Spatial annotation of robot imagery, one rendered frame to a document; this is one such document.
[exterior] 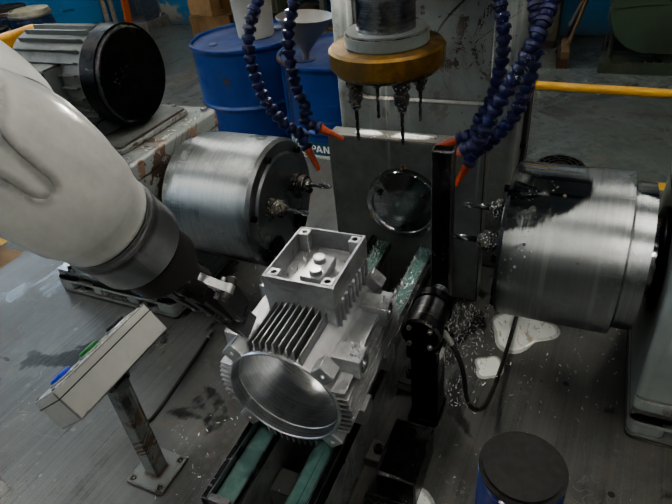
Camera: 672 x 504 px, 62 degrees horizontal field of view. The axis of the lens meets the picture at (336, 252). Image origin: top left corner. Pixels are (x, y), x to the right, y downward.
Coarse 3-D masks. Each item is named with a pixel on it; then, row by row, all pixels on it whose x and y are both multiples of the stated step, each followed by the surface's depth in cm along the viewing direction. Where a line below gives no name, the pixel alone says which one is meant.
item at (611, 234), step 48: (528, 192) 80; (576, 192) 78; (624, 192) 76; (480, 240) 87; (528, 240) 78; (576, 240) 76; (624, 240) 74; (528, 288) 80; (576, 288) 77; (624, 288) 76
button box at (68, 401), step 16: (128, 320) 76; (144, 320) 78; (112, 336) 74; (128, 336) 75; (144, 336) 77; (160, 336) 79; (96, 352) 72; (112, 352) 73; (128, 352) 74; (144, 352) 76; (80, 368) 70; (96, 368) 71; (112, 368) 72; (128, 368) 74; (64, 384) 68; (80, 384) 69; (96, 384) 70; (112, 384) 71; (48, 400) 68; (64, 400) 67; (80, 400) 68; (96, 400) 69; (48, 416) 71; (64, 416) 69; (80, 416) 68
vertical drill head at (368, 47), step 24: (360, 0) 79; (384, 0) 78; (408, 0) 79; (360, 24) 82; (384, 24) 80; (408, 24) 81; (336, 48) 85; (360, 48) 81; (384, 48) 80; (408, 48) 80; (432, 48) 80; (336, 72) 84; (360, 72) 80; (384, 72) 79; (408, 72) 79; (432, 72) 82; (360, 96) 86; (408, 96) 83
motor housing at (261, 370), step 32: (256, 320) 77; (288, 320) 69; (320, 320) 70; (352, 320) 74; (256, 352) 68; (288, 352) 66; (320, 352) 68; (384, 352) 79; (224, 384) 75; (256, 384) 78; (288, 384) 82; (320, 384) 82; (352, 384) 69; (256, 416) 76; (288, 416) 78; (320, 416) 77; (352, 416) 69
